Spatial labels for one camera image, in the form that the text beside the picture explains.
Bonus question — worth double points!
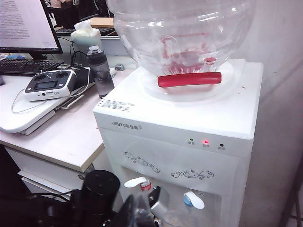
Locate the thin white cable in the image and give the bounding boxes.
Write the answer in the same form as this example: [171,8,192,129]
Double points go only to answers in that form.
[11,70,90,114]

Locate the black pouch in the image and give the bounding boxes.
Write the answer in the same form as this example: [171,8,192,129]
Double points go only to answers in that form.
[71,67,96,92]

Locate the black computer monitor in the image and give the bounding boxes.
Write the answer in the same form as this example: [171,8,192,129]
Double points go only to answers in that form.
[0,0,64,60]

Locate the dark grey water bottle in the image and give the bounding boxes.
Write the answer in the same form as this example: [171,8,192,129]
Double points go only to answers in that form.
[86,45,115,99]

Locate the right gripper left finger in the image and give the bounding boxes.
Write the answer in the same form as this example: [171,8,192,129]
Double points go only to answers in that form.
[118,194,141,227]

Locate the wooden shelf board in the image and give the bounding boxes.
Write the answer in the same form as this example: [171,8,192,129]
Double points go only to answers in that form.
[90,17,115,29]

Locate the clear water jug red handle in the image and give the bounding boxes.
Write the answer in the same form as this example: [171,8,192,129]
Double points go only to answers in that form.
[106,0,258,88]

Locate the white desk drawer cabinet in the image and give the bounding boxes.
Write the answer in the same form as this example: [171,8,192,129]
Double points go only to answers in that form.
[4,144,112,209]

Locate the blue cold water tap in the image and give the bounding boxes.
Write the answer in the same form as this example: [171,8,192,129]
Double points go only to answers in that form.
[183,189,205,210]

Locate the white RC transmitter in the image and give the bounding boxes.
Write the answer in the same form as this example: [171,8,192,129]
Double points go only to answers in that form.
[24,70,78,102]

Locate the white wire stand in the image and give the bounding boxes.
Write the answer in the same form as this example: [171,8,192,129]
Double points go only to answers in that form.
[56,94,85,110]

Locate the white raised desk board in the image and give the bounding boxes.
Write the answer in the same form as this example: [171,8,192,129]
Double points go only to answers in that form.
[0,75,95,134]

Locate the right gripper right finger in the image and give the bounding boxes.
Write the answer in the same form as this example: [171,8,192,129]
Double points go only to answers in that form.
[139,195,155,227]

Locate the white water dispenser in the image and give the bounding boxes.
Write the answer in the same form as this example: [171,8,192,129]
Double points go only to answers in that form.
[92,58,265,227]

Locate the white tissue box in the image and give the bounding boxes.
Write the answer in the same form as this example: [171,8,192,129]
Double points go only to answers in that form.
[70,20,103,54]

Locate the grey partition panel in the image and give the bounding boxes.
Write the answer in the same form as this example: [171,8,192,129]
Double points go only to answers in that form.
[101,37,133,69]

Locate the red hot water tap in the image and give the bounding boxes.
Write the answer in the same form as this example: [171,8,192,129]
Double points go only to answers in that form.
[124,176,152,192]

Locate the black computer keyboard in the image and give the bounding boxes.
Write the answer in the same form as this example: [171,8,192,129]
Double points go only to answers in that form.
[0,58,65,77]
[54,27,116,36]

